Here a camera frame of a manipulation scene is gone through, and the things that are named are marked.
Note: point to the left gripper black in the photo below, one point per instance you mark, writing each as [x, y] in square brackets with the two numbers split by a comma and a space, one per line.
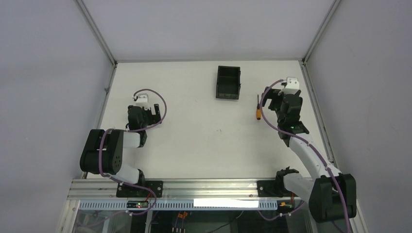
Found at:
[151, 115]

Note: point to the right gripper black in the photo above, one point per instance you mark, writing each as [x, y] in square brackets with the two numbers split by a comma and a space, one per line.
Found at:
[276, 101]

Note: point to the orange black screwdriver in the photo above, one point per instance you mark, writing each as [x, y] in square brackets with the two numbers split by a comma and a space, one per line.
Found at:
[258, 111]

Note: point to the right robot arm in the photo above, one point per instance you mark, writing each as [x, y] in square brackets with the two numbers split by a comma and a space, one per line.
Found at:
[329, 193]

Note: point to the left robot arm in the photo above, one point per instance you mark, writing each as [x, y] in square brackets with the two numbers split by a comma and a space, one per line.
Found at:
[103, 152]

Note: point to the black plastic bin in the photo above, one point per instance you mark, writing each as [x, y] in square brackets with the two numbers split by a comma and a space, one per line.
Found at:
[228, 83]

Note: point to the small electronics board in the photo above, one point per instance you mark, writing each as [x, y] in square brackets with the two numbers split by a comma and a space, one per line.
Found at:
[137, 204]

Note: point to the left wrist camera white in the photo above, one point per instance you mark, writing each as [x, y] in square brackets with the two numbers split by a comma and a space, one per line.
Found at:
[142, 100]

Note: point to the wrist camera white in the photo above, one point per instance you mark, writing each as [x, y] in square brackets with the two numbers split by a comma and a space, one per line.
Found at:
[142, 100]
[292, 86]

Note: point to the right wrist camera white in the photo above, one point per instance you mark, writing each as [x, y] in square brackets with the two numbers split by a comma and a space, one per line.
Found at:
[292, 86]

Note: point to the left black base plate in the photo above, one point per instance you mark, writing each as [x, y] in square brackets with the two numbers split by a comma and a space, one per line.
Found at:
[126, 191]

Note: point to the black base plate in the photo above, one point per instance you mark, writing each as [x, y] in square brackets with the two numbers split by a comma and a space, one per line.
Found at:
[126, 191]
[281, 188]

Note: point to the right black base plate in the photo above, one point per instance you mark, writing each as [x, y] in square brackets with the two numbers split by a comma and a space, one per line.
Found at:
[281, 188]

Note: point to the aluminium frame rail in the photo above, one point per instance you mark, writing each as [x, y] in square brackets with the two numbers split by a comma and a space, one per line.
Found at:
[173, 189]

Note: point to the white slotted cable duct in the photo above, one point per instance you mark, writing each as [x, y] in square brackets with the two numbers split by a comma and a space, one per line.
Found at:
[192, 205]

